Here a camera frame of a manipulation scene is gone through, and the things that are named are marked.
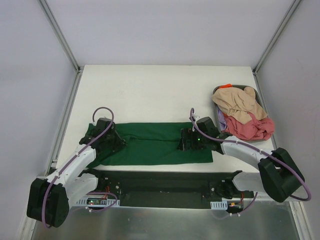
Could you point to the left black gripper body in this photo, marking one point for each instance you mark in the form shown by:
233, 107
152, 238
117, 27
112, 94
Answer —
116, 139

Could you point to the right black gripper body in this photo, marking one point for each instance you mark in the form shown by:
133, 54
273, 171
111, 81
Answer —
185, 139

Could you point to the green t shirt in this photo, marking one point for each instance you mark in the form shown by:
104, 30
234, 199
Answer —
150, 144

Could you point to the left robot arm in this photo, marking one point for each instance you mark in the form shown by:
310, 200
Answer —
51, 198

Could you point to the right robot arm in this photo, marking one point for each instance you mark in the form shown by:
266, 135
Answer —
278, 176

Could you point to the grey laundry basket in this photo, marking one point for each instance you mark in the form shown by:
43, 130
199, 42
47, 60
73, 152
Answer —
239, 113

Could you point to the lilac t shirt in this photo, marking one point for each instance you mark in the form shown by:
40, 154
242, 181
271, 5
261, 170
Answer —
221, 120

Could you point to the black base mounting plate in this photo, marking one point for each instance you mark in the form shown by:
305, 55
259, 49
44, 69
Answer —
182, 190

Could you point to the beige t shirt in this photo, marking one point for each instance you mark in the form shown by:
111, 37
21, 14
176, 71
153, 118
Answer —
239, 103

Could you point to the orange t shirt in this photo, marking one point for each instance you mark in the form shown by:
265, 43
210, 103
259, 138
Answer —
225, 86

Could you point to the pink t shirt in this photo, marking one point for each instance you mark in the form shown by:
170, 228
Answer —
254, 130

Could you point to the left aluminium table rail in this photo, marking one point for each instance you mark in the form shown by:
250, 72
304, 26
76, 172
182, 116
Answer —
55, 151

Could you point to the aluminium table rail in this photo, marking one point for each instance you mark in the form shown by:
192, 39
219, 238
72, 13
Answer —
55, 151
267, 162

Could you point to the left white cable duct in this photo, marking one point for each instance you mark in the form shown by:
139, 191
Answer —
95, 202

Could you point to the white cable duct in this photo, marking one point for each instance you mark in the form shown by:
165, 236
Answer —
95, 202
219, 205

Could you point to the right white cable duct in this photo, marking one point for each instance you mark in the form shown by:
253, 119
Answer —
219, 205

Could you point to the right aluminium table rail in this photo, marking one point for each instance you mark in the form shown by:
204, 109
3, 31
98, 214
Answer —
267, 162

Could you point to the left aluminium frame post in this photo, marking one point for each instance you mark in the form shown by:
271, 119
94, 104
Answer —
45, 7

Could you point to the aluminium frame post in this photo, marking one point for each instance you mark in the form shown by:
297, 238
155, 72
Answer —
293, 7
45, 7

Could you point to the right aluminium frame post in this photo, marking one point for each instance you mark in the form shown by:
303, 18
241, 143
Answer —
293, 7

